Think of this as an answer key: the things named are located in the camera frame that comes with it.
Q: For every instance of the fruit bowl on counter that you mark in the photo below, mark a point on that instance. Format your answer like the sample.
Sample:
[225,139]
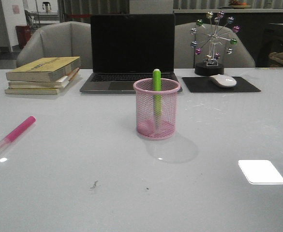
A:
[236,4]

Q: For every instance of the grey laptop computer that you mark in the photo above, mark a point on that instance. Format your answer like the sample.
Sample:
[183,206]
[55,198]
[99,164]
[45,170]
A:
[127,48]

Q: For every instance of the right grey armchair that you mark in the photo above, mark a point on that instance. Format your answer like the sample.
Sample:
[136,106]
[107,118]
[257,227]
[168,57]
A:
[233,56]

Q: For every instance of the yellow book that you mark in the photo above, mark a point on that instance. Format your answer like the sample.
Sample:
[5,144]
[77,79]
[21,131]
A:
[44,69]
[34,91]

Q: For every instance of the left grey armchair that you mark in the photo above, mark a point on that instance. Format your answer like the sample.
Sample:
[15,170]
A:
[65,39]

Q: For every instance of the grey armchair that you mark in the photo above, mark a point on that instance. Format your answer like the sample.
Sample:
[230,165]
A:
[233,56]
[65,39]

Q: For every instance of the green highlighter pen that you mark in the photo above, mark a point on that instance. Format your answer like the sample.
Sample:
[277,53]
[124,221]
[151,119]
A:
[156,84]

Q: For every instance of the red bin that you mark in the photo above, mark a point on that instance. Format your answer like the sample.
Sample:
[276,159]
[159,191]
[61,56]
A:
[23,35]

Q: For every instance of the ferris wheel desk ornament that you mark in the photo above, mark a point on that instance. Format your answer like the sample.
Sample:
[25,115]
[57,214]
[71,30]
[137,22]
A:
[210,40]

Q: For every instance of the top yellow book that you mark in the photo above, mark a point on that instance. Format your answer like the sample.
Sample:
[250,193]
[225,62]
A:
[44,69]

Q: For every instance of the bottom yellow book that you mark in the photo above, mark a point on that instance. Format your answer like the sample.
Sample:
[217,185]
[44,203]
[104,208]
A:
[34,91]

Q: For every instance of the pink mesh pen holder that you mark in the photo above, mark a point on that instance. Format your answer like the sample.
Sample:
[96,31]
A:
[145,124]

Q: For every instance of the white computer mouse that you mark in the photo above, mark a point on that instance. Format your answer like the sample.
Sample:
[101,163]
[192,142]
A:
[222,80]

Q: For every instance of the pink highlighter pen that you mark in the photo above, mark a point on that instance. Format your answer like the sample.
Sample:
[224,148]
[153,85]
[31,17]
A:
[15,133]

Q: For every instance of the middle white book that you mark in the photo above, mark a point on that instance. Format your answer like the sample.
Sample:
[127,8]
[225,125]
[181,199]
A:
[60,83]

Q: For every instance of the black mouse pad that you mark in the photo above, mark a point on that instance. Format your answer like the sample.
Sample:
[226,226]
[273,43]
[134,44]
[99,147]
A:
[205,85]

